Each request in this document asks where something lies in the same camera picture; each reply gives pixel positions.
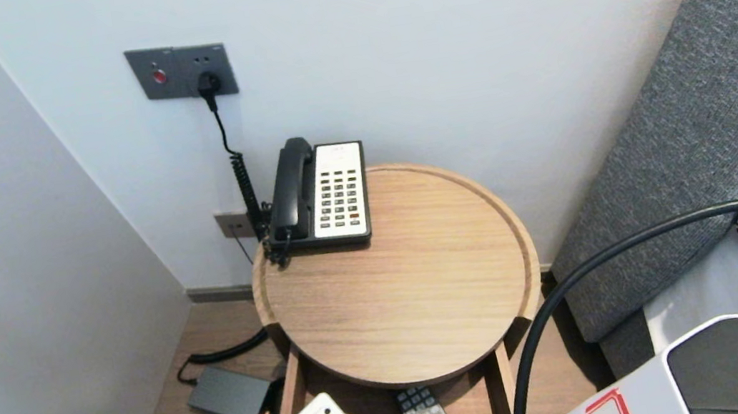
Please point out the curved wooden table drawer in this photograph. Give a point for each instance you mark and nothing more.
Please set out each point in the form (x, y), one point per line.
(290, 413)

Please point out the grey power adapter brick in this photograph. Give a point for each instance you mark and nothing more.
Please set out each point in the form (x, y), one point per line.
(229, 396)

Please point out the round wooden side table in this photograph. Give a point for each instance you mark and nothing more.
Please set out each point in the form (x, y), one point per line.
(387, 284)

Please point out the thin black telephone line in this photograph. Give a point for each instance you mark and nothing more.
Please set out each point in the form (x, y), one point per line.
(245, 248)

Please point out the black and white desk telephone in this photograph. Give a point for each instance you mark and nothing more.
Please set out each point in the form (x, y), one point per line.
(339, 197)

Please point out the black telephone handset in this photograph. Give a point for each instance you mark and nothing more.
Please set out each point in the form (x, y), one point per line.
(290, 188)

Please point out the white bed sheet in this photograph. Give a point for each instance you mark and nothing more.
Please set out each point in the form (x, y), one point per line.
(714, 296)

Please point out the grey upholstered headboard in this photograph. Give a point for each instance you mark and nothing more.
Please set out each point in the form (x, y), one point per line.
(689, 119)

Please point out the beige low wall socket plate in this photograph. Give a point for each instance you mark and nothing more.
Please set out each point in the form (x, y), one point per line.
(228, 224)

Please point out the grey upholstered bed frame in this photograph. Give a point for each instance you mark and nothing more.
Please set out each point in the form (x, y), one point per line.
(627, 347)

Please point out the grey wall power socket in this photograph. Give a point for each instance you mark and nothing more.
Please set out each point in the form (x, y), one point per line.
(204, 59)

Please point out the grey wall switch panel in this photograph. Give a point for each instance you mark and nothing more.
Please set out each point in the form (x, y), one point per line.
(152, 73)

